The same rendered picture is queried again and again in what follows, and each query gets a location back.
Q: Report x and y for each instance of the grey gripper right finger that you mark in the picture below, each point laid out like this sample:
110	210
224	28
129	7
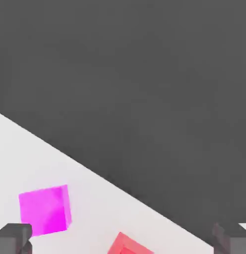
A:
234	243

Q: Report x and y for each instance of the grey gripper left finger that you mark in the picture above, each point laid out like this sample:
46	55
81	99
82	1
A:
12	239

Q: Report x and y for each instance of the small magenta cube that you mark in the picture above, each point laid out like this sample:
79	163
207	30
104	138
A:
44	210

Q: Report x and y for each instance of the small red cube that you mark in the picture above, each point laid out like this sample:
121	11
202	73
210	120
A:
129	245

